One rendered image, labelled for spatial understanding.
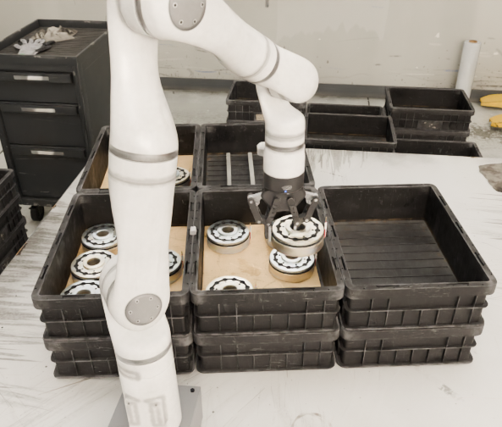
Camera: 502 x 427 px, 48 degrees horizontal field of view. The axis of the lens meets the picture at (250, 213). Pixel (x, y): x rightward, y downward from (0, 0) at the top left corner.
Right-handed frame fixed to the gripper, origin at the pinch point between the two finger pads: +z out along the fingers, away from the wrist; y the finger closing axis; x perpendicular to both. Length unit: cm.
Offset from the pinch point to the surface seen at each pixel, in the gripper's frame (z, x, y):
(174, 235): 17.7, 25.3, -24.0
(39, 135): 50, 156, -99
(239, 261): 17.7, 13.9, -8.3
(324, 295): 8.7, -9.1, 7.6
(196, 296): 8.1, -9.1, -16.8
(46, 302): 7.9, -9.2, -45.0
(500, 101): 95, 294, 191
